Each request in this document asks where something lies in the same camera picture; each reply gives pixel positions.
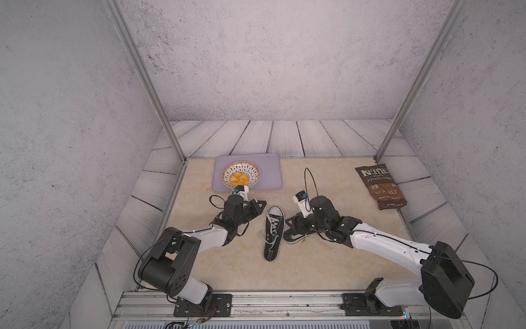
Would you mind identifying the lavender tray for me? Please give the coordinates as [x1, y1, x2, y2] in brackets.
[212, 154, 283, 192]

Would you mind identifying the patterned ceramic bowl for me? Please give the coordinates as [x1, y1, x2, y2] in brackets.
[222, 161, 261, 189]

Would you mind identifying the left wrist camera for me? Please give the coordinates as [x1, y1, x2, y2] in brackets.
[233, 185, 249, 202]

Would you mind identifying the left aluminium frame post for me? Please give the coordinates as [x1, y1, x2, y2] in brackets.
[103, 0, 186, 163]

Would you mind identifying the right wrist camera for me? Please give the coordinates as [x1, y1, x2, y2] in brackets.
[293, 191, 312, 218]

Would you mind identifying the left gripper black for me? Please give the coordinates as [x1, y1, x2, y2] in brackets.
[232, 199, 267, 229]

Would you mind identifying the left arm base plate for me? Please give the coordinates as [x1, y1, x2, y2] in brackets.
[173, 293, 233, 319]

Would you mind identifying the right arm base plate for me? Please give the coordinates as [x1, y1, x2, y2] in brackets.
[340, 278, 404, 317]

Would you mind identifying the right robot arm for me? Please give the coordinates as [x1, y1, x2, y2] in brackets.
[284, 191, 475, 319]

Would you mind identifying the right aluminium frame post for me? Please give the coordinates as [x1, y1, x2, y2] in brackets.
[374, 0, 469, 163]

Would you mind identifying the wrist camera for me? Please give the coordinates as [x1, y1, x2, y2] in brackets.
[293, 191, 312, 218]
[233, 185, 249, 202]

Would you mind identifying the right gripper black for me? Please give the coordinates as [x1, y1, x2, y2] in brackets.
[283, 210, 330, 235]

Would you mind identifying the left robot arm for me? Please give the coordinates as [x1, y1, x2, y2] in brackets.
[137, 193, 267, 313]

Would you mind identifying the brown potato chips bag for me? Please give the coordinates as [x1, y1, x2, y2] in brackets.
[356, 164, 407, 211]

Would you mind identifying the aluminium front rail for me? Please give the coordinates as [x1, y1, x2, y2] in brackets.
[107, 289, 473, 329]

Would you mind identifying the black canvas sneaker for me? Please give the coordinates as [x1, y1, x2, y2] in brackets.
[283, 230, 316, 244]
[264, 206, 284, 263]

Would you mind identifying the yellow bread roll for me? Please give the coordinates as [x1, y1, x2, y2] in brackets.
[230, 172, 250, 187]

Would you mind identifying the aluminium frame post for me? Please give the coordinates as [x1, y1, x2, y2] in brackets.
[374, 0, 469, 163]
[103, 0, 186, 163]

